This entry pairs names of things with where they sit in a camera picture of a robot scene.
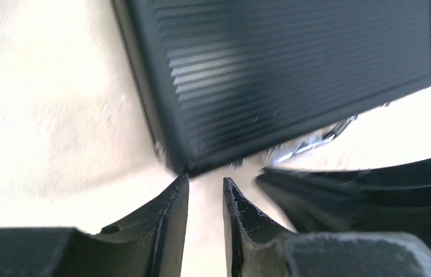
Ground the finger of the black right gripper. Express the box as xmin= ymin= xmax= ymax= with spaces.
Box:
xmin=256 ymin=158 xmax=431 ymax=248

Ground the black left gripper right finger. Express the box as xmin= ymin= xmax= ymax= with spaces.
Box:
xmin=223 ymin=178 xmax=431 ymax=276

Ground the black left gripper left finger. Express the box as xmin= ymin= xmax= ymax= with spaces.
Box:
xmin=0 ymin=175 xmax=189 ymax=276

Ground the black poker set case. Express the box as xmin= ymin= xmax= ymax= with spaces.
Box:
xmin=113 ymin=1 xmax=431 ymax=176

